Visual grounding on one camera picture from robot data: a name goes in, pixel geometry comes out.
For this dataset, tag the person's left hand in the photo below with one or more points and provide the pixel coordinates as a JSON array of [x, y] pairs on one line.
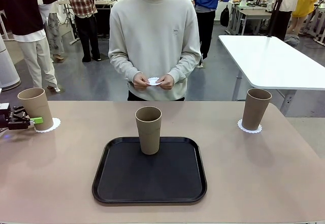
[[167, 81]]

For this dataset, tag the white background table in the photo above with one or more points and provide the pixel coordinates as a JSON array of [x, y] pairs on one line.
[[269, 59]]

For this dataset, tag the person in yellow jacket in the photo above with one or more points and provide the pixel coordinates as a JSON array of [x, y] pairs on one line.
[[307, 0]]

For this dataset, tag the person in beige top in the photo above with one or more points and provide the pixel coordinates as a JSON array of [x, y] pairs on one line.
[[284, 13]]

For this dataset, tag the person in patterned grey trousers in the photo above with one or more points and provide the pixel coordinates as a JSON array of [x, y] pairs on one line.
[[54, 31]]

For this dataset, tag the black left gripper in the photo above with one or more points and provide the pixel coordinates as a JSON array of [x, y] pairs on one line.
[[5, 118]]

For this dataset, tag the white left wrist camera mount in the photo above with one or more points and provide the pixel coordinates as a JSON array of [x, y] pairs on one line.
[[4, 106]]

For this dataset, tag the tall brown paper cup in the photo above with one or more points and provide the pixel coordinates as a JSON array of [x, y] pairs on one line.
[[255, 109], [35, 109], [149, 132]]

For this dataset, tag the person's right hand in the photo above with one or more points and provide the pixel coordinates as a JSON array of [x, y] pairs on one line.
[[139, 81]]

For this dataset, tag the white cylindrical air purifier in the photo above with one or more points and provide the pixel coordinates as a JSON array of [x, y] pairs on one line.
[[7, 66]]

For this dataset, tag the grey background desk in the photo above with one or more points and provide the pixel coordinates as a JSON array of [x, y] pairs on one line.
[[251, 14]]

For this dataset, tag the person in plaid shirt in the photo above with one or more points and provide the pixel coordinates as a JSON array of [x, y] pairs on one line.
[[83, 5]]

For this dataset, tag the person's left forearm grey sleeve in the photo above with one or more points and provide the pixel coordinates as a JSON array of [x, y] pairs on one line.
[[186, 66]]

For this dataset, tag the black plastic serving tray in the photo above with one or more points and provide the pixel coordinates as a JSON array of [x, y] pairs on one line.
[[152, 175]]

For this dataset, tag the person's right forearm grey sleeve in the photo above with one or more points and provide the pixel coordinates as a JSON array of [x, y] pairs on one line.
[[122, 67]]

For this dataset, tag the black hanging bag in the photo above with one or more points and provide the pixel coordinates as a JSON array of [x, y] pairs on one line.
[[225, 15]]

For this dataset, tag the grey cloth bundle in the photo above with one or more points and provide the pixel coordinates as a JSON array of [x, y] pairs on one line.
[[292, 39]]

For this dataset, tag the white scalloped paper coaster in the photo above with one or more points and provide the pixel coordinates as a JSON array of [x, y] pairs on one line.
[[56, 125], [153, 81], [250, 131]]

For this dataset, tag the black tripod pole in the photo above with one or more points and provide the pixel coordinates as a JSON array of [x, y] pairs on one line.
[[274, 13]]

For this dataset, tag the person in black shirt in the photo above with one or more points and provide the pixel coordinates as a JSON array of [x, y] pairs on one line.
[[23, 10]]

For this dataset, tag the person in grey sweatshirt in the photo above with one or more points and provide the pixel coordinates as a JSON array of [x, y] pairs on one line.
[[155, 31]]

